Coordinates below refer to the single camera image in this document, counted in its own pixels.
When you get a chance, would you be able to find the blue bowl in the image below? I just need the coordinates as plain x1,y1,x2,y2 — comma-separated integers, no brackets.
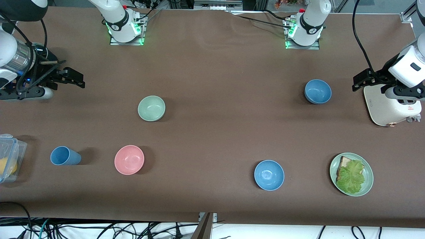
254,160,285,191
304,79,332,105

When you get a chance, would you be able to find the green bowl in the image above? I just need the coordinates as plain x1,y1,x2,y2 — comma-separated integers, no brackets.
138,96,166,122

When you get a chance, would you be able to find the pink bowl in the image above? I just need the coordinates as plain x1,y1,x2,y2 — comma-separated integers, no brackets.
114,145,145,175

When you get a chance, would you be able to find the cream toaster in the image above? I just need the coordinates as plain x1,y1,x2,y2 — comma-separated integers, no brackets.
364,83,422,127

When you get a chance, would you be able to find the blue cup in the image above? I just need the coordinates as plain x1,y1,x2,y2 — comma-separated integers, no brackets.
50,146,82,166

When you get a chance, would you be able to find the pale bread slice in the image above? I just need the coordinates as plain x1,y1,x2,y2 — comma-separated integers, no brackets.
336,156,353,182

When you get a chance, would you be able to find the clear plastic container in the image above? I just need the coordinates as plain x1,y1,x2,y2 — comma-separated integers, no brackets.
0,134,28,184

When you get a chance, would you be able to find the green lettuce leaf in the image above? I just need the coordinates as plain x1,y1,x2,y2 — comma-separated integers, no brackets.
336,160,365,195

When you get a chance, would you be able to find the green plate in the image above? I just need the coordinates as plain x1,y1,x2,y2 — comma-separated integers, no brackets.
330,153,374,197

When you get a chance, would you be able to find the yellow fruit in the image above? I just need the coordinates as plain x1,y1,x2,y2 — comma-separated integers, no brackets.
0,158,18,176

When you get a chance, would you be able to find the brown table cloth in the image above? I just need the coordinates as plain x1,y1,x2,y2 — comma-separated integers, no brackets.
0,7,425,229

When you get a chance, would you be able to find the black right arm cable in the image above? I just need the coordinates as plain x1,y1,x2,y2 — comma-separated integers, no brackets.
0,13,49,93

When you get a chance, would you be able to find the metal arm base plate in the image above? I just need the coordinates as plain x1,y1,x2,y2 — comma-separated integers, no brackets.
110,13,146,46
285,18,321,50

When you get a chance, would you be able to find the aluminium corner bracket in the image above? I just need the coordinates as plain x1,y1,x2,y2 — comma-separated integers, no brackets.
400,3,418,23

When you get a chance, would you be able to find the teal cable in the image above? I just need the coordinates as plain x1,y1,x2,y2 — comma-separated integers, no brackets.
37,218,51,239

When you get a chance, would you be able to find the small metal bracket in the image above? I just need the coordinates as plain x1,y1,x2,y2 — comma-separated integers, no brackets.
199,212,218,223

